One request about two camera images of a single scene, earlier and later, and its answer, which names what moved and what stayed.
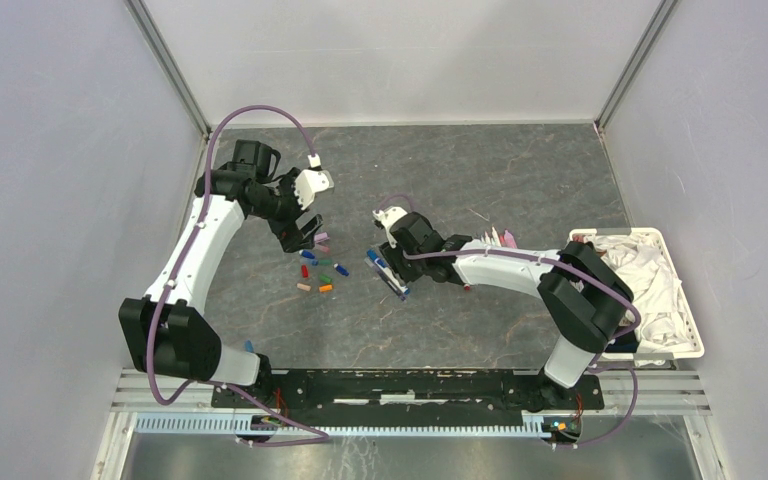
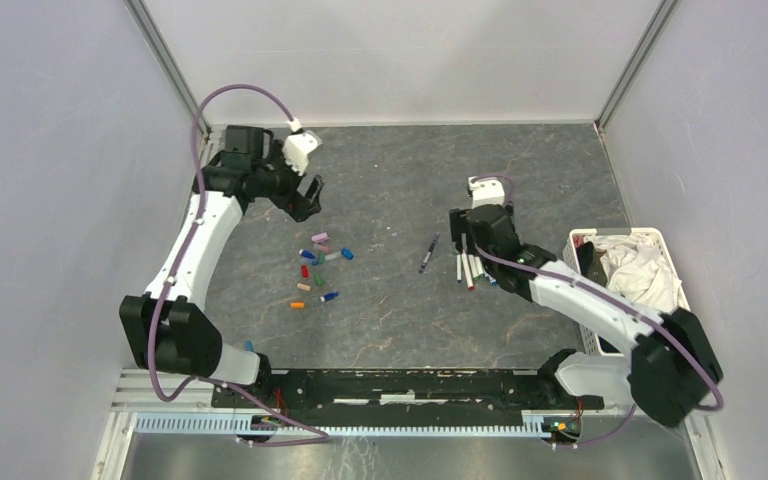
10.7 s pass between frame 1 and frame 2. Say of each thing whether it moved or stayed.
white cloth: stayed
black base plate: stayed
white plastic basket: stayed
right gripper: moved
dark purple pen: moved
